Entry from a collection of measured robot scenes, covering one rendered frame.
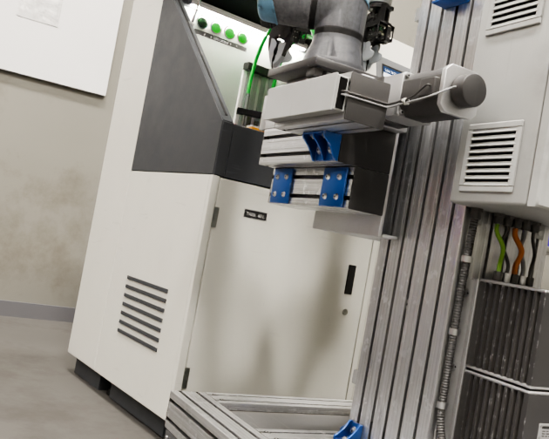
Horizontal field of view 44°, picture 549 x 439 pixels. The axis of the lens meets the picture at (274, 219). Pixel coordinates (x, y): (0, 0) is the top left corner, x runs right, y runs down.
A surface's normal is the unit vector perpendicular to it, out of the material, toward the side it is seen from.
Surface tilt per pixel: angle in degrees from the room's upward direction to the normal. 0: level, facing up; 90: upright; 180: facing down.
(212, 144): 90
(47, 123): 90
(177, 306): 90
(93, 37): 90
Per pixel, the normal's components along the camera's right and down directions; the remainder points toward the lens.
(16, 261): 0.47, 0.06
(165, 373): -0.80, -0.16
